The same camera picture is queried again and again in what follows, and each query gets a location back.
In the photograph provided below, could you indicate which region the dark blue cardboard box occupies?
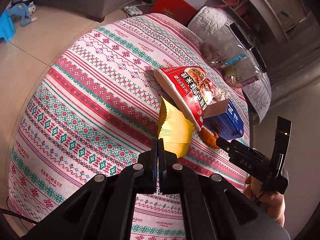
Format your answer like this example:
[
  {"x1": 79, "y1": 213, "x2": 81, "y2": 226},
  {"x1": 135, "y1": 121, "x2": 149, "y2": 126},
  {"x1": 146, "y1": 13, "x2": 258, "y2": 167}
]
[{"x1": 203, "y1": 99, "x2": 244, "y2": 140}]

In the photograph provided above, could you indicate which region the yellow snack wrapper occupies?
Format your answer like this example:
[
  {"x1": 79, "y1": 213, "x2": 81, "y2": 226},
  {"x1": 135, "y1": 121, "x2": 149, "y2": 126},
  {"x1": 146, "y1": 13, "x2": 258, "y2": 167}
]
[{"x1": 158, "y1": 97, "x2": 194, "y2": 158}]

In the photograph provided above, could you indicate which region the red instant noodle cup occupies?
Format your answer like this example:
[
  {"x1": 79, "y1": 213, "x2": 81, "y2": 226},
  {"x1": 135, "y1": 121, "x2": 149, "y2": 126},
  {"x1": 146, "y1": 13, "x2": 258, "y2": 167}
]
[{"x1": 154, "y1": 66, "x2": 226, "y2": 131}]

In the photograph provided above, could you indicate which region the person's right hand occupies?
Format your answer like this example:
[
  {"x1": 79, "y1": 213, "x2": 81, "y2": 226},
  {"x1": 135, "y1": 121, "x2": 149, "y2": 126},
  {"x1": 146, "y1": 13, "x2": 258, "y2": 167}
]
[{"x1": 243, "y1": 175, "x2": 286, "y2": 227}]

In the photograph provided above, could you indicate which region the clear jar purple label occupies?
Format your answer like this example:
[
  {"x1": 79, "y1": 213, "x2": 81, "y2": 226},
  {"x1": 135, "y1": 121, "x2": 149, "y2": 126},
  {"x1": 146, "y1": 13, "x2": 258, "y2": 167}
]
[{"x1": 221, "y1": 47, "x2": 267, "y2": 89}]

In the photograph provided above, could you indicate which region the clear jar teal label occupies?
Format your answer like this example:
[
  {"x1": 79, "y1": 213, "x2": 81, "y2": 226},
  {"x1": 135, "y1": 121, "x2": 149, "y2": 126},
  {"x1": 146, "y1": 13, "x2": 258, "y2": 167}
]
[{"x1": 200, "y1": 22, "x2": 253, "y2": 68}]

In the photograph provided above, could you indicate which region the patterned woven tablecloth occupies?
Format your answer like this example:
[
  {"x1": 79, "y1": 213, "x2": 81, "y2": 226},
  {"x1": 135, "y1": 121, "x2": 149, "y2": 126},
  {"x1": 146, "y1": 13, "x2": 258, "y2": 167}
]
[{"x1": 8, "y1": 14, "x2": 249, "y2": 222}]

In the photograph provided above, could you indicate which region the red and white bag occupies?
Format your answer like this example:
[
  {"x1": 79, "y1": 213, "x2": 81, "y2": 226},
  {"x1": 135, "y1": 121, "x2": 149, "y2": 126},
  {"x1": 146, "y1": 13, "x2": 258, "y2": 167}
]
[{"x1": 151, "y1": 0, "x2": 207, "y2": 25}]

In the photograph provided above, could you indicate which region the blue plush toy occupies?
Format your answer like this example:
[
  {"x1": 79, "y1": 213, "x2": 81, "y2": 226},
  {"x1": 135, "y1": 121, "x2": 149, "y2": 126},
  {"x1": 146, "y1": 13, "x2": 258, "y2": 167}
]
[{"x1": 6, "y1": 2, "x2": 38, "y2": 27}]

